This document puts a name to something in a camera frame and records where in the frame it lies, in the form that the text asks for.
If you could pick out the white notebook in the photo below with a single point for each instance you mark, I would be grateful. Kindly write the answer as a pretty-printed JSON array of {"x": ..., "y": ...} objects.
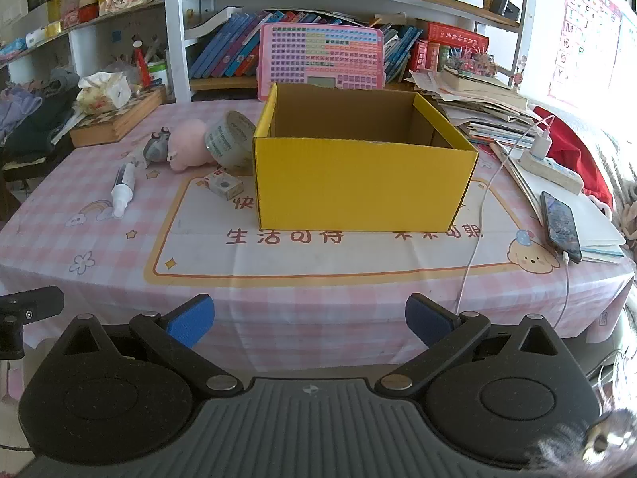
[{"x": 594, "y": 219}]

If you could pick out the row of blue books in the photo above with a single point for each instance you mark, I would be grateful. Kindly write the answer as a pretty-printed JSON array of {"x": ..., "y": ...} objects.
[{"x": 400, "y": 52}]

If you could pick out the white charger plug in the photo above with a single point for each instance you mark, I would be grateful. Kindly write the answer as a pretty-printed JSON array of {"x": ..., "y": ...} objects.
[{"x": 540, "y": 147}]

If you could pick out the thick red book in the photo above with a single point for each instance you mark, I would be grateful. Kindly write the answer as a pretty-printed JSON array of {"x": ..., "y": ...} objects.
[{"x": 453, "y": 35}]

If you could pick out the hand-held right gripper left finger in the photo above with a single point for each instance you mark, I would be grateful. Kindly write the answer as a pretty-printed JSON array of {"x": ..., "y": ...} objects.
[{"x": 191, "y": 318}]

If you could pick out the stack of books and papers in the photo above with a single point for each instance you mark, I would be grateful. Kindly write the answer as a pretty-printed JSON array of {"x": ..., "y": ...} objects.
[{"x": 482, "y": 104}]

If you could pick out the floral tissue pack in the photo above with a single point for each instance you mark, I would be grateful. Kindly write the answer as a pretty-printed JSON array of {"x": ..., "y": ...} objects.
[{"x": 102, "y": 92}]

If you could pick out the clear plastic cup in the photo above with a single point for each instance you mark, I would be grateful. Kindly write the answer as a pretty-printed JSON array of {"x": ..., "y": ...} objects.
[{"x": 229, "y": 144}]

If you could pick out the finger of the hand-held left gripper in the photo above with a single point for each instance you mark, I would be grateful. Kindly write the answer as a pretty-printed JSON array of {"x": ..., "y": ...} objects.
[
  {"x": 10, "y": 338},
  {"x": 35, "y": 302}
]

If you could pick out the white wooden bookshelf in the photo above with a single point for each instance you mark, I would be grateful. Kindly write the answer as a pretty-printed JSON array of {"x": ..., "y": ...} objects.
[{"x": 176, "y": 35}]

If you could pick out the pink alphabet poster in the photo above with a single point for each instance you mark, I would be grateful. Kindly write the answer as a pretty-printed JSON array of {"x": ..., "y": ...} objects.
[{"x": 582, "y": 35}]

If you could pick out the pink plush toy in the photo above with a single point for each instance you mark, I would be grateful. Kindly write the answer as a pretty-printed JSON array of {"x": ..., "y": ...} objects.
[{"x": 191, "y": 144}]

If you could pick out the pile of dark clothes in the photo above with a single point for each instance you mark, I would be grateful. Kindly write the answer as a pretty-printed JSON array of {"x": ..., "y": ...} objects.
[{"x": 35, "y": 114}]

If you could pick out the row of colourful books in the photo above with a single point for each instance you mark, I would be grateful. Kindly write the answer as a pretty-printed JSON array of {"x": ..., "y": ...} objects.
[{"x": 224, "y": 47}]

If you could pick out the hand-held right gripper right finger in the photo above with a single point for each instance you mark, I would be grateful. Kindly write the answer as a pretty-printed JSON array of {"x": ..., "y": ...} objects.
[{"x": 428, "y": 316}]

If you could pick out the white spray bottle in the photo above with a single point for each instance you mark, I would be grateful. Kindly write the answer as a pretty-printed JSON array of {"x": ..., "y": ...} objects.
[{"x": 124, "y": 189}]

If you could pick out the bunch of colourful clips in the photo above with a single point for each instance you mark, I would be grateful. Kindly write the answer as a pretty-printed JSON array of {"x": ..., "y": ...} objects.
[{"x": 470, "y": 62}]

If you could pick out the grey toy mouse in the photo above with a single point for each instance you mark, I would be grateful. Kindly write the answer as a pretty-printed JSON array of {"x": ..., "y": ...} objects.
[{"x": 157, "y": 147}]

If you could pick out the wooden chess box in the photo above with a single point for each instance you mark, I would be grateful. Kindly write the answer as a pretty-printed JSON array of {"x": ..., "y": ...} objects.
[{"x": 119, "y": 119}]

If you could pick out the black smartphone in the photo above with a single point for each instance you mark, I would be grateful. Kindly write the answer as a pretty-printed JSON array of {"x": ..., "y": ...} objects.
[{"x": 561, "y": 226}]

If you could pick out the white power strip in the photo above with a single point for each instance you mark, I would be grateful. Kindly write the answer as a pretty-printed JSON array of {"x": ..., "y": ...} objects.
[
  {"x": 572, "y": 144},
  {"x": 552, "y": 172}
]

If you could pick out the small red white doll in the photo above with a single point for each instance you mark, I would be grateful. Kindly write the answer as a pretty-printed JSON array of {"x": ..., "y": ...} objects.
[{"x": 87, "y": 7}]

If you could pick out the pink toy keyboard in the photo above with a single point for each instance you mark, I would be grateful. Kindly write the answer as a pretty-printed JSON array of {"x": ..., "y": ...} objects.
[{"x": 323, "y": 55}]

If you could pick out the small white printed box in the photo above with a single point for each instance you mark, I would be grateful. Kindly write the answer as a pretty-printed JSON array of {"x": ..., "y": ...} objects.
[{"x": 224, "y": 184}]

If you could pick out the small black box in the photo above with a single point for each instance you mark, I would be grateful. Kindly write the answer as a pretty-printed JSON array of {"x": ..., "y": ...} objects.
[{"x": 505, "y": 4}]

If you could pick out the yellow cardboard box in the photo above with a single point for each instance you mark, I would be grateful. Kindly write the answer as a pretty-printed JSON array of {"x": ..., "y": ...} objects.
[{"x": 358, "y": 184}]

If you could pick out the pink checked tablecloth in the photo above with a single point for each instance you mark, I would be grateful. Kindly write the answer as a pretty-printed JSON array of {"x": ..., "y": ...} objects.
[{"x": 318, "y": 269}]

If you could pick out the white jar green label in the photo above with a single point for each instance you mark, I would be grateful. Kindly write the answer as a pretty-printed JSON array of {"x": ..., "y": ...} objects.
[{"x": 158, "y": 73}]

